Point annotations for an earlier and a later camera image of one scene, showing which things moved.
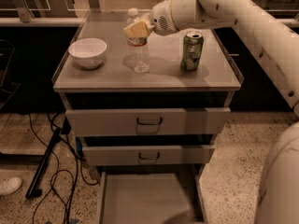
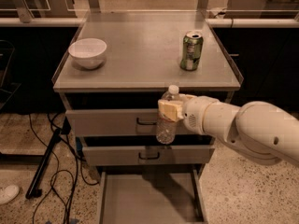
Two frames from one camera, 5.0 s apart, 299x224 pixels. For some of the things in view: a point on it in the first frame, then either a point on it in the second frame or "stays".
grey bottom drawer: (151, 197) stays
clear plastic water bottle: (137, 45) to (166, 128)
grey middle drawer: (151, 155) stays
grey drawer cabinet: (149, 111) stays
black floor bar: (34, 190) stays
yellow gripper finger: (138, 29) to (171, 109)
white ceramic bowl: (88, 52) stays
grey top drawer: (106, 122) stays
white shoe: (10, 186) to (7, 193)
